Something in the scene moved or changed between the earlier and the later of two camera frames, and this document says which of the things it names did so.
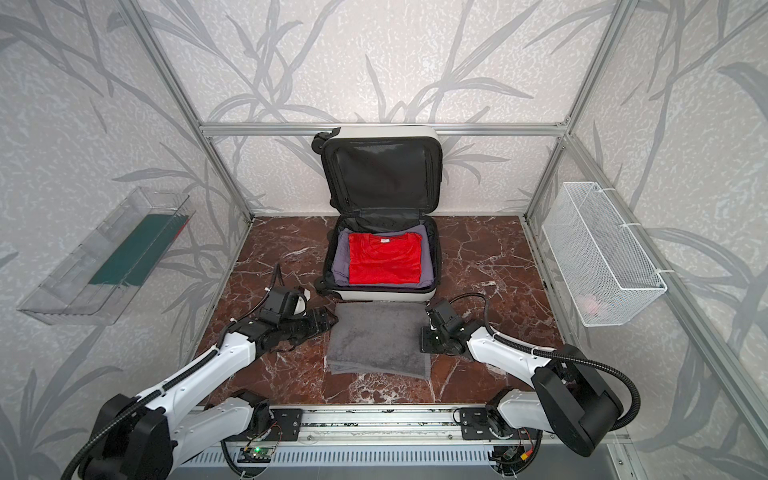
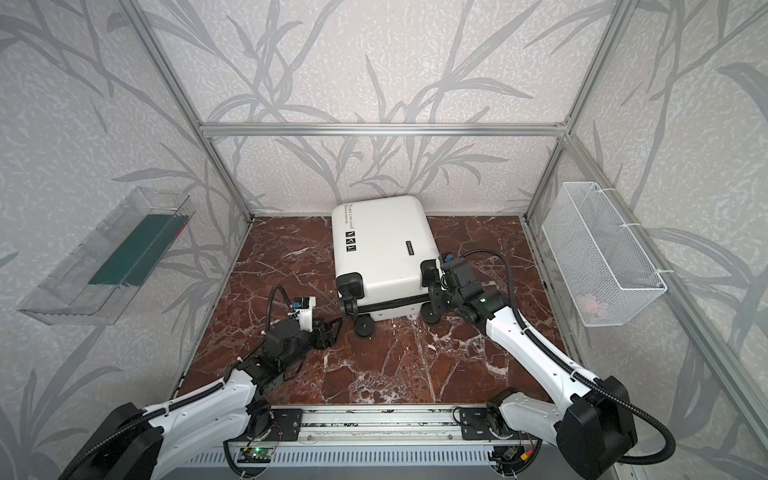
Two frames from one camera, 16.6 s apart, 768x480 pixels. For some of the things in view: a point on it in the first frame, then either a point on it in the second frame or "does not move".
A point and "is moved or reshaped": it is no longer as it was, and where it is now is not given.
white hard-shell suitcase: [382, 187] is moved or reshaped
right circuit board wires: [514, 459] does not move
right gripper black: [434, 339] to [444, 288]
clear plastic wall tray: [97, 279] does not move
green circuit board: [255, 455] does not move
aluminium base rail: [413, 424] does not move
